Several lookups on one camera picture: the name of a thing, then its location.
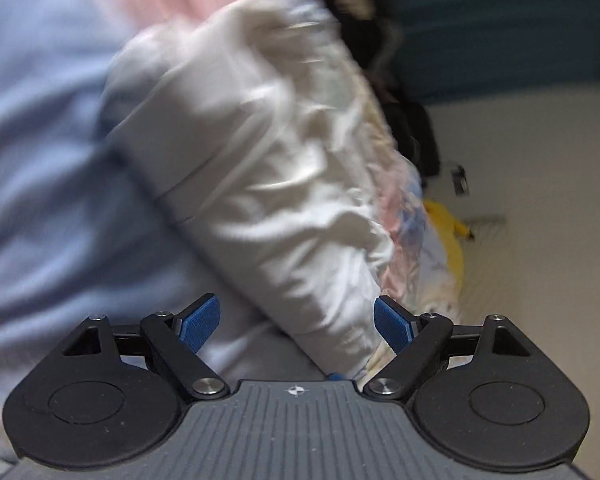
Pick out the pastel pink yellow bedsheet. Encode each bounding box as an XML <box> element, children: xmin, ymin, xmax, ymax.
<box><xmin>0</xmin><ymin>0</ymin><xmax>466</xmax><ymax>471</ymax></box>

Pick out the white t-shirt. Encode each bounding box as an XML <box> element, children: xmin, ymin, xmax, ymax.
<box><xmin>99</xmin><ymin>4</ymin><xmax>398</xmax><ymax>378</ymax></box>

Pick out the pile of black clothes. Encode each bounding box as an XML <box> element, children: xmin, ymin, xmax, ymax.
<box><xmin>325</xmin><ymin>0</ymin><xmax>406</xmax><ymax>111</ymax></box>

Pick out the yellow plush toy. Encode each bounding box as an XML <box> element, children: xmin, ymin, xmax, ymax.
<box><xmin>422</xmin><ymin>198</ymin><xmax>476</xmax><ymax>301</ymax></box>

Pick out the black sofa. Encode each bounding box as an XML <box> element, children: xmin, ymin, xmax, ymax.
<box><xmin>380</xmin><ymin>90</ymin><xmax>442</xmax><ymax>178</ymax></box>

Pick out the beige quilted headboard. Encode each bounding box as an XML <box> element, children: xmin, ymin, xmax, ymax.
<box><xmin>455</xmin><ymin>214</ymin><xmax>511</xmax><ymax>321</ymax></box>

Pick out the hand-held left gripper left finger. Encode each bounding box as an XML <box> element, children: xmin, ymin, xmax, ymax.
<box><xmin>60</xmin><ymin>293</ymin><xmax>231</xmax><ymax>402</ymax></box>

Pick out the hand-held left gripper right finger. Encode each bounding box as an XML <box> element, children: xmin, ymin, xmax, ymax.
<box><xmin>362</xmin><ymin>296</ymin><xmax>535</xmax><ymax>402</ymax></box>

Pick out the wide blue curtain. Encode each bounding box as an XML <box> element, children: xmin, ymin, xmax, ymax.
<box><xmin>365</xmin><ymin>0</ymin><xmax>600</xmax><ymax>108</ymax></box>

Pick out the wall socket with charger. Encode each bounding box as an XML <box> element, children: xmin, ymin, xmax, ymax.
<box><xmin>450</xmin><ymin>164</ymin><xmax>471</xmax><ymax>197</ymax></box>

